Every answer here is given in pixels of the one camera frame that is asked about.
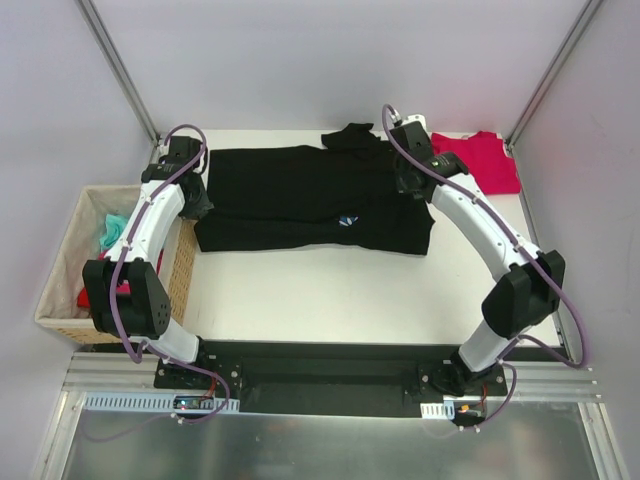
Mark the left aluminium frame post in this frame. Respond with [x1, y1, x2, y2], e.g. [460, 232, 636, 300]
[74, 0, 161, 145]

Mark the right white cable duct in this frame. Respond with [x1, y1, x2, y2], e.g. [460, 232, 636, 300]
[420, 401, 486, 420]

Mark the aluminium frame post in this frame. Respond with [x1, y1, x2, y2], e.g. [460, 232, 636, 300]
[505, 0, 605, 152]
[74, 0, 161, 145]

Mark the black flower print t-shirt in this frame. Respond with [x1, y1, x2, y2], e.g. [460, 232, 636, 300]
[194, 123, 434, 256]

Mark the wicker laundry basket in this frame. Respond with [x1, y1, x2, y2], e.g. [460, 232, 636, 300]
[35, 185, 197, 345]

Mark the right aluminium frame post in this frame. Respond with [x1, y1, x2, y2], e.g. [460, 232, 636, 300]
[505, 0, 605, 152]

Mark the aluminium front rail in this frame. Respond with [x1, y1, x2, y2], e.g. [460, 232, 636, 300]
[62, 352, 604, 403]

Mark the left white cable duct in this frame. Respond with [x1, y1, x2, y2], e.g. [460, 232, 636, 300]
[84, 392, 240, 415]

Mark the red t-shirt in basket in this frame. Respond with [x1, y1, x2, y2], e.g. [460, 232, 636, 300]
[76, 251, 164, 310]

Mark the folded red t-shirt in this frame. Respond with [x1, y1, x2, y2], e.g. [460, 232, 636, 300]
[431, 131, 521, 195]

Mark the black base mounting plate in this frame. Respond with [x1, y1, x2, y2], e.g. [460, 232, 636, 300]
[153, 337, 507, 415]

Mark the teal t-shirt in basket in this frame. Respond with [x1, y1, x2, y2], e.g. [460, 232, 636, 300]
[99, 214, 129, 252]

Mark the white cable duct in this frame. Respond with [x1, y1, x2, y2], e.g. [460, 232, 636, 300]
[420, 401, 486, 420]
[84, 392, 240, 415]

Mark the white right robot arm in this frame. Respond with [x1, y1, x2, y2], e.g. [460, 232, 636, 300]
[383, 106, 565, 395]

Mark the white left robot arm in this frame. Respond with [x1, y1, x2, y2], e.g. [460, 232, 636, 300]
[82, 125, 213, 389]

